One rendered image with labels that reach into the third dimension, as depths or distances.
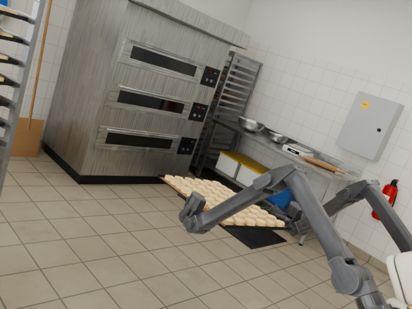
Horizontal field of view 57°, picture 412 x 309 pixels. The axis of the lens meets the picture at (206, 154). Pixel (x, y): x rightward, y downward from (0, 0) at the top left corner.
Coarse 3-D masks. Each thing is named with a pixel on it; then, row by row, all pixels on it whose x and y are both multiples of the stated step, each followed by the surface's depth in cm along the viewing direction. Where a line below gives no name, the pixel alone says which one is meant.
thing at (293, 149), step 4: (288, 144) 475; (292, 144) 485; (284, 148) 470; (288, 148) 467; (292, 148) 465; (296, 148) 472; (300, 148) 472; (304, 148) 483; (288, 152) 468; (292, 152) 464; (296, 152) 461; (300, 152) 459; (304, 152) 465; (308, 152) 467; (312, 152) 477; (312, 156) 479
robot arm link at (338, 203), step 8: (344, 192) 154; (336, 200) 162; (344, 200) 156; (352, 200) 159; (328, 208) 165; (336, 208) 162; (296, 224) 181; (304, 224) 177; (296, 232) 180; (304, 232) 180
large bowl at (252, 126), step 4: (240, 116) 536; (240, 120) 519; (244, 120) 513; (248, 120) 545; (252, 120) 546; (240, 124) 522; (244, 124) 515; (248, 124) 511; (252, 124) 510; (256, 124) 510; (260, 124) 540; (244, 128) 520; (248, 128) 515; (252, 128) 513; (256, 128) 513; (260, 128) 516
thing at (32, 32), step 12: (36, 12) 153; (36, 24) 155; (36, 36) 157; (24, 48) 157; (24, 72) 159; (24, 84) 161; (12, 120) 164; (12, 132) 166; (12, 144) 169; (0, 156) 168; (0, 168) 169; (0, 180) 171; (0, 192) 173
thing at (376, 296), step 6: (372, 294) 97; (378, 294) 97; (360, 300) 98; (366, 300) 97; (372, 300) 96; (378, 300) 96; (384, 300) 99; (360, 306) 98; (366, 306) 96; (372, 306) 96; (378, 306) 96; (384, 306) 95; (390, 306) 96
